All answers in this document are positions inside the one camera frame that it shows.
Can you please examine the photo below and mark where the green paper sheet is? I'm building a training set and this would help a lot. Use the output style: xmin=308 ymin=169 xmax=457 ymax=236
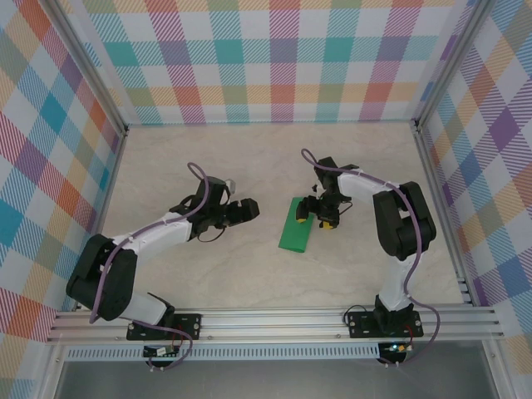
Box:
xmin=277 ymin=195 xmax=319 ymax=254

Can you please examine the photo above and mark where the left circuit board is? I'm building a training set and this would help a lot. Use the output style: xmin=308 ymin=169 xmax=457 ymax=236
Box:
xmin=143 ymin=345 xmax=180 ymax=358

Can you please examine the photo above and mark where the thin black left gripper cable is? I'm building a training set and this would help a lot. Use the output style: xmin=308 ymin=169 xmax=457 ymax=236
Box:
xmin=195 ymin=226 xmax=229 ymax=245

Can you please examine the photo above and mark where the thin black base wire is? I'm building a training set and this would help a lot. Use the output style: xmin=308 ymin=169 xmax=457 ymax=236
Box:
xmin=341 ymin=305 xmax=370 ymax=330

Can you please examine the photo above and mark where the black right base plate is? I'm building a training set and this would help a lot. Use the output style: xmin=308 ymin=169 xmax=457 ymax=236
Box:
xmin=347 ymin=311 xmax=424 ymax=338

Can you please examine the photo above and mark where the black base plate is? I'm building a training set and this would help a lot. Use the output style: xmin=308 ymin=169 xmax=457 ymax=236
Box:
xmin=126 ymin=313 xmax=203 ymax=342
xmin=347 ymin=311 xmax=424 ymax=338

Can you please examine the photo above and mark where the aluminium mounting rail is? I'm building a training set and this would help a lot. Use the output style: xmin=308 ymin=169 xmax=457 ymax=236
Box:
xmin=45 ymin=305 xmax=506 ymax=344

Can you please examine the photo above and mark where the aluminium side rail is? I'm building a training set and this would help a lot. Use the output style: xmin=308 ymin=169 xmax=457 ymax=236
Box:
xmin=413 ymin=122 xmax=475 ymax=308
xmin=74 ymin=128 xmax=130 ymax=313

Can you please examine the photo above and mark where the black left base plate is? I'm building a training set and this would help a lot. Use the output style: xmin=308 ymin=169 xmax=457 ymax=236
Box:
xmin=126 ymin=313 xmax=203 ymax=342

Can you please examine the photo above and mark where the perforated metal cable tray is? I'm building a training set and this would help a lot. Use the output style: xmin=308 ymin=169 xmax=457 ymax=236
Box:
xmin=66 ymin=347 xmax=382 ymax=362

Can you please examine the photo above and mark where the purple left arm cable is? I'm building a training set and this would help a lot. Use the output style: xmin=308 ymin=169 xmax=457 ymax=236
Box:
xmin=89 ymin=161 xmax=209 ymax=373

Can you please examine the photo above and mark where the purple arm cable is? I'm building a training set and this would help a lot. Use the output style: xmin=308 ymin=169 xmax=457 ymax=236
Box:
xmin=301 ymin=148 xmax=442 ymax=369
xmin=89 ymin=161 xmax=209 ymax=373

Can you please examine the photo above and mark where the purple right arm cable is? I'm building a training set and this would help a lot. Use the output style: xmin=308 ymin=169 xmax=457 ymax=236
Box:
xmin=301 ymin=148 xmax=442 ymax=369

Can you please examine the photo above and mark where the aluminium frame post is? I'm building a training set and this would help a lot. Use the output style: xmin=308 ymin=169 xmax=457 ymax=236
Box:
xmin=411 ymin=0 xmax=498 ymax=130
xmin=47 ymin=0 xmax=130 ymax=136

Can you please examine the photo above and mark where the aluminium frame leg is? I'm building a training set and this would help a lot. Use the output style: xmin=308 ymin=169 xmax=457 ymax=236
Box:
xmin=484 ymin=340 xmax=511 ymax=399
xmin=37 ymin=343 xmax=64 ymax=399

